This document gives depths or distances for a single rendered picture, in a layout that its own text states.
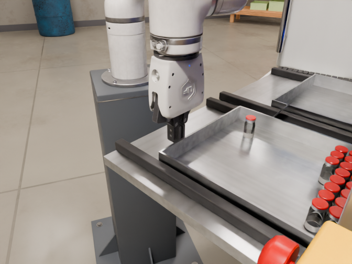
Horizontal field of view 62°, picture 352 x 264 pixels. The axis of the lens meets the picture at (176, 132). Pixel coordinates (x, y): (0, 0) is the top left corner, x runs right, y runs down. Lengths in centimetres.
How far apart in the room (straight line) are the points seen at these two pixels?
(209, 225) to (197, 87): 23
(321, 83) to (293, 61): 40
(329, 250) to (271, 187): 28
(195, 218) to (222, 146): 20
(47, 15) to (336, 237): 580
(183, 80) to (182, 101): 4
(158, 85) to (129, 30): 47
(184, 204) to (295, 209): 17
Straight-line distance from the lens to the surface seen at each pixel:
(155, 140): 62
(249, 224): 43
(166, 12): 45
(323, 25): 131
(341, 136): 69
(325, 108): 84
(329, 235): 26
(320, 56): 133
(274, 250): 26
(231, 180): 52
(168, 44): 46
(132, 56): 95
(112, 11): 93
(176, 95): 48
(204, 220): 45
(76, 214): 176
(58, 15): 590
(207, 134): 62
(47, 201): 190
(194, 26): 46
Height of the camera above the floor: 121
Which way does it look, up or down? 30 degrees down
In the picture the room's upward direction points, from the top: straight up
